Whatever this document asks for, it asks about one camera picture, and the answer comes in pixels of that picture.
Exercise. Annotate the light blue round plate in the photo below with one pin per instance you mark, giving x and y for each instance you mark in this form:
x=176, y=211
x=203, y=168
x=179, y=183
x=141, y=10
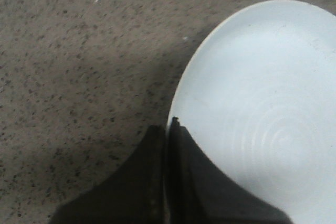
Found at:
x=258, y=98

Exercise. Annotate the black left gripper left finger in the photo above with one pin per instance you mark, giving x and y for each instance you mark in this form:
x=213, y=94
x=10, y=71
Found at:
x=132, y=194

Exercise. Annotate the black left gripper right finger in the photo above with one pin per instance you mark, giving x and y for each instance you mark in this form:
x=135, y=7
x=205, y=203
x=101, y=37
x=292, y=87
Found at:
x=198, y=192

